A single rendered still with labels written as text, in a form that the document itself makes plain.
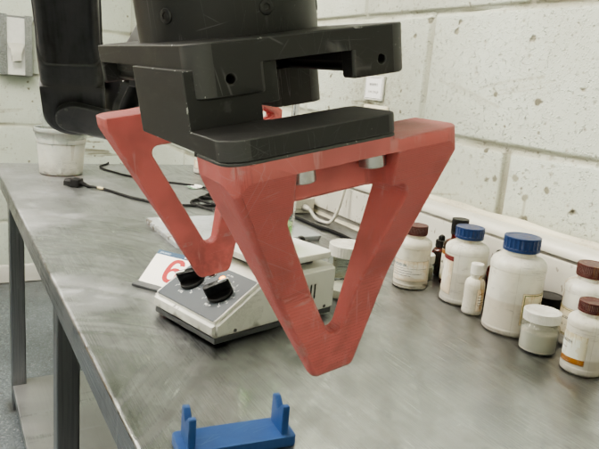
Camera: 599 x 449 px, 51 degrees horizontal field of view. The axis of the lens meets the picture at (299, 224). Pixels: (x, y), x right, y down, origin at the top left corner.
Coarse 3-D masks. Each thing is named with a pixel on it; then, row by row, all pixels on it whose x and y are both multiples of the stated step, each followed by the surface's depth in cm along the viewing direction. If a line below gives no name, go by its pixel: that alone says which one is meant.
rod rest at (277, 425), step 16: (272, 416) 55; (288, 416) 53; (176, 432) 52; (192, 432) 50; (208, 432) 52; (224, 432) 53; (240, 432) 53; (256, 432) 53; (272, 432) 53; (288, 432) 54; (176, 448) 50; (192, 448) 50; (208, 448) 50; (224, 448) 51; (240, 448) 51; (256, 448) 52; (272, 448) 52
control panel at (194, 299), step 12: (216, 276) 78; (228, 276) 77; (240, 276) 76; (168, 288) 79; (180, 288) 78; (240, 288) 74; (180, 300) 76; (192, 300) 75; (204, 300) 74; (228, 300) 73; (204, 312) 73; (216, 312) 72
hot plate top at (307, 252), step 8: (296, 240) 87; (296, 248) 82; (304, 248) 83; (312, 248) 83; (320, 248) 84; (240, 256) 78; (304, 256) 79; (312, 256) 80; (320, 256) 81; (328, 256) 82
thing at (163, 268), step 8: (160, 256) 92; (152, 264) 92; (160, 264) 91; (168, 264) 91; (176, 264) 90; (184, 264) 90; (152, 272) 91; (160, 272) 90; (168, 272) 90; (152, 280) 90; (160, 280) 89; (168, 280) 89
